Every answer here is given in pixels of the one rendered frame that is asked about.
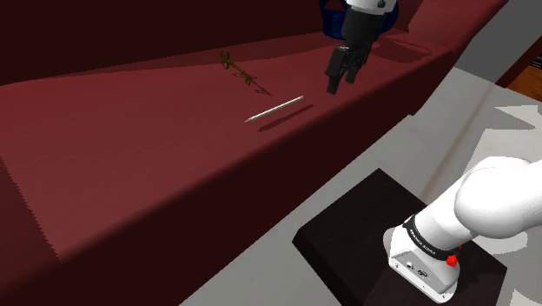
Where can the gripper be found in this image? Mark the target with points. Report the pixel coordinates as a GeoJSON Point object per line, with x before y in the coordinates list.
{"type": "Point", "coordinates": [360, 27]}

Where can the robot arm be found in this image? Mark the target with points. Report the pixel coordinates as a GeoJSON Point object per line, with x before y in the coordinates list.
{"type": "Point", "coordinates": [487, 203]}

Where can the blue curved object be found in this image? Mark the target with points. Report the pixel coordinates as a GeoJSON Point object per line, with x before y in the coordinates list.
{"type": "Point", "coordinates": [332, 23]}

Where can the white pencil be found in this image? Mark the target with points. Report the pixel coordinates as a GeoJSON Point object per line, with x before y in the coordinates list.
{"type": "Point", "coordinates": [275, 109]}

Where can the brass ornate key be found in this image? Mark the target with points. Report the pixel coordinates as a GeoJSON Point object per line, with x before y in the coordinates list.
{"type": "Point", "coordinates": [231, 65]}

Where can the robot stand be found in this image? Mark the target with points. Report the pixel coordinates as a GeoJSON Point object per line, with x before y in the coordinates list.
{"type": "Point", "coordinates": [360, 229]}

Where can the dark red sofa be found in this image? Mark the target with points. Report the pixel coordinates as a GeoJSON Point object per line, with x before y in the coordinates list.
{"type": "Point", "coordinates": [127, 148]}

